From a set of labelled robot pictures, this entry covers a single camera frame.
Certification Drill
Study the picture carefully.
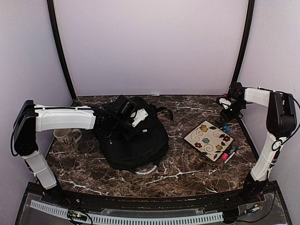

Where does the black frame post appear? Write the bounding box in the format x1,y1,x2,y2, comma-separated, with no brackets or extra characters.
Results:
46,0,77,100
229,0,255,86

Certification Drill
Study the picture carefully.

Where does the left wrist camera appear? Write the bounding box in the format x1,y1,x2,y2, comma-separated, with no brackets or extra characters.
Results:
130,108,148,128

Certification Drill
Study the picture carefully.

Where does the white patterned mug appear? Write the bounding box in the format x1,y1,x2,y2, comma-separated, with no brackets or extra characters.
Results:
53,128,82,153

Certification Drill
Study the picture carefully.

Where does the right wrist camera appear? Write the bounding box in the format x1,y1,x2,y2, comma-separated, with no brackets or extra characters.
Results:
216,97,232,109

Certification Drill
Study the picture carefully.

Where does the black right frame post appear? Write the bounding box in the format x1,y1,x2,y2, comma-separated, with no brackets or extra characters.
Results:
229,0,255,86

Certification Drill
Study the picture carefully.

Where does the grey slotted cable duct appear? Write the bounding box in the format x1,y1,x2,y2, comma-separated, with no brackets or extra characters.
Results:
30,200,224,225

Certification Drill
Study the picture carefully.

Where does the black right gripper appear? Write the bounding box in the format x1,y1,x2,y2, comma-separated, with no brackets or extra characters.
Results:
220,100,247,123

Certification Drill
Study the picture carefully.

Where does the black student backpack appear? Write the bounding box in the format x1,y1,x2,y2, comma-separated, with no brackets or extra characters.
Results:
93,95,173,173

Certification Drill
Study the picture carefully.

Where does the black left frame post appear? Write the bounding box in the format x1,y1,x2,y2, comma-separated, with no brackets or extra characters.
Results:
46,0,77,100

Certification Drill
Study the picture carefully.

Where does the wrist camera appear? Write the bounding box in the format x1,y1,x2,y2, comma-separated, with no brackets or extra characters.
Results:
130,108,148,128
216,97,232,109

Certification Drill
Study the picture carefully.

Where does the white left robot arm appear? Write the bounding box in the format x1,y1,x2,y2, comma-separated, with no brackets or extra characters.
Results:
10,100,148,204

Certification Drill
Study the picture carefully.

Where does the blue capped black marker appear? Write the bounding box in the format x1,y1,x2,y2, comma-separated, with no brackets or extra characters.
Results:
215,120,230,132

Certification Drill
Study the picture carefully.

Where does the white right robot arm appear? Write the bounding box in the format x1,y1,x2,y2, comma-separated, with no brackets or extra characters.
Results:
216,82,300,183

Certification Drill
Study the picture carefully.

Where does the pink highlighter marker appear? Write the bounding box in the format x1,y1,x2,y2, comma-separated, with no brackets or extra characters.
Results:
221,153,229,162

